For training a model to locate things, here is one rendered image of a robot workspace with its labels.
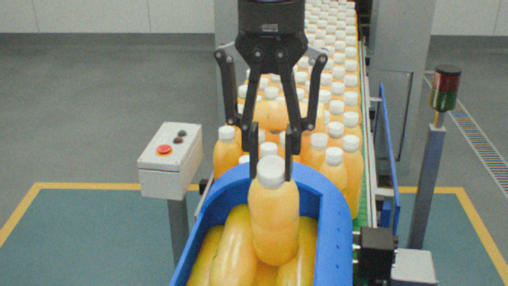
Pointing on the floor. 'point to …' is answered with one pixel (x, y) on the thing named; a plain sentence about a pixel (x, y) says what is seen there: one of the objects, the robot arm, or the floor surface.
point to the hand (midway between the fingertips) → (271, 153)
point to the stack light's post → (425, 187)
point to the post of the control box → (178, 226)
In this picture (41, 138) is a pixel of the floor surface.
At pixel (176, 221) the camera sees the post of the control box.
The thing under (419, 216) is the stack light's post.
